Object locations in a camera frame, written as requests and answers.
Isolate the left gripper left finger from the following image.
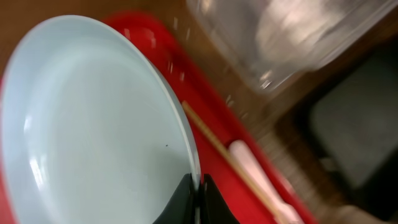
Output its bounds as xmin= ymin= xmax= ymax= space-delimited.
xmin=153 ymin=174 xmax=195 ymax=224

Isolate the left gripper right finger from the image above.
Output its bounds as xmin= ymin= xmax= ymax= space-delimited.
xmin=199 ymin=174 xmax=239 ymax=224

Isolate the wooden chopstick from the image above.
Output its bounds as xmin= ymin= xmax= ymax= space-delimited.
xmin=182 ymin=101 xmax=289 ymax=224

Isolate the white plastic fork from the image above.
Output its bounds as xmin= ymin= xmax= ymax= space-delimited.
xmin=229 ymin=140 xmax=304 ymax=224

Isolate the large light blue plate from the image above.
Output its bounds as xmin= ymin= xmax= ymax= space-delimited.
xmin=1 ymin=15 xmax=201 ymax=223

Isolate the red plastic tray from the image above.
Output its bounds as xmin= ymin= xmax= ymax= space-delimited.
xmin=1 ymin=12 xmax=315 ymax=223

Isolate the black plastic tray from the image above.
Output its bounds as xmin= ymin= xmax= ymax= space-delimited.
xmin=295 ymin=39 xmax=397 ymax=221

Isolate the clear plastic bin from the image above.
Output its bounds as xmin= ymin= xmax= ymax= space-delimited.
xmin=186 ymin=0 xmax=397 ymax=93

